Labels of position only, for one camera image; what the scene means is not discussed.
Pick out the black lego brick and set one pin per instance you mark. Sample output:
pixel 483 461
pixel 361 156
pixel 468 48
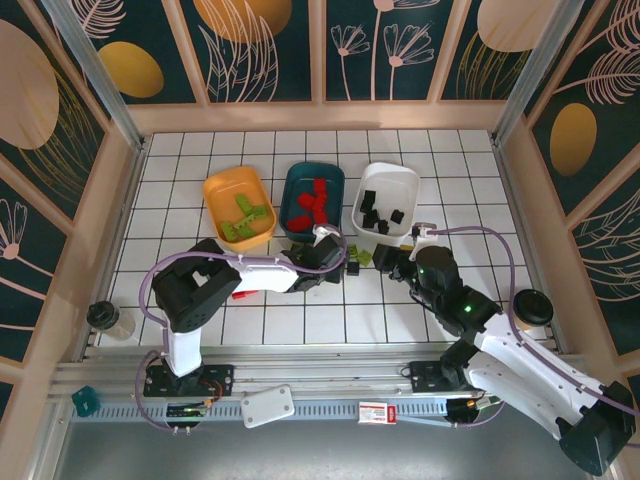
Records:
pixel 384 226
pixel 370 220
pixel 353 269
pixel 367 200
pixel 397 216

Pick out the red lego brick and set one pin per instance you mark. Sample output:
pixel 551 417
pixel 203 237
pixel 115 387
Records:
pixel 241 295
pixel 320 186
pixel 300 224
pixel 321 202
pixel 305 200
pixel 320 216

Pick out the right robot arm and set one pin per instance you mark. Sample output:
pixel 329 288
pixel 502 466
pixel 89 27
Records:
pixel 525 380

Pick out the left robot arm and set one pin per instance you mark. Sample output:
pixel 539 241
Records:
pixel 200 295

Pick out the white plastic container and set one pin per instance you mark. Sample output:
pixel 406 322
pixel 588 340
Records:
pixel 395 190

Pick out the teal plastic container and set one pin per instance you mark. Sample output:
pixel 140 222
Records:
pixel 300 180

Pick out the paper cup with black lid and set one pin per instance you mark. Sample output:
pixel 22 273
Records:
pixel 534 306

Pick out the yellow plastic container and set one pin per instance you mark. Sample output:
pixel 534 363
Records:
pixel 225 200

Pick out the white rounded plastic box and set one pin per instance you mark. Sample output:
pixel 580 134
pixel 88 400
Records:
pixel 267 406

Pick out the right controller circuit board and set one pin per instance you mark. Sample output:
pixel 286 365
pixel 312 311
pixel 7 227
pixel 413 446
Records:
pixel 470 405

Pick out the controller circuit board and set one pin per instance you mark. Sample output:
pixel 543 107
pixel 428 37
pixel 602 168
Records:
pixel 470 405
pixel 187 410

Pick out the red and white card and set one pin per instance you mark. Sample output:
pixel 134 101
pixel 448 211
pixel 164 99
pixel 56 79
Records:
pixel 377 413

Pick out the grey metal sheet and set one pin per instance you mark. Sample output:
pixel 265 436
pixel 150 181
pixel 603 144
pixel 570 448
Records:
pixel 325 450

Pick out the left controller circuit board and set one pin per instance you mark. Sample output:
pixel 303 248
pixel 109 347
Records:
pixel 187 410

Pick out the clear bottle with black cap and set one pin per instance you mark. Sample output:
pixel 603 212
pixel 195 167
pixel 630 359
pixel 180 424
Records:
pixel 107 320

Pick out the teal plastic block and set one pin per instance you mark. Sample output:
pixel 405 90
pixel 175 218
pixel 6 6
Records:
pixel 85 400

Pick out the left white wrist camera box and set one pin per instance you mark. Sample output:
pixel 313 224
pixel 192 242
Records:
pixel 325 230

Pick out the aluminium mounting rail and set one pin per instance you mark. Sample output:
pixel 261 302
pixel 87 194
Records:
pixel 325 372

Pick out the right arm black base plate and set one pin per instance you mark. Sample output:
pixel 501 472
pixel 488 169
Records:
pixel 425 375

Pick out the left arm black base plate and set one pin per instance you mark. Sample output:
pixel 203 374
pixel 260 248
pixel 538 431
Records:
pixel 220 375

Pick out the aluminium frame post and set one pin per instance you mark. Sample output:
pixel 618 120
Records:
pixel 96 75
pixel 526 75

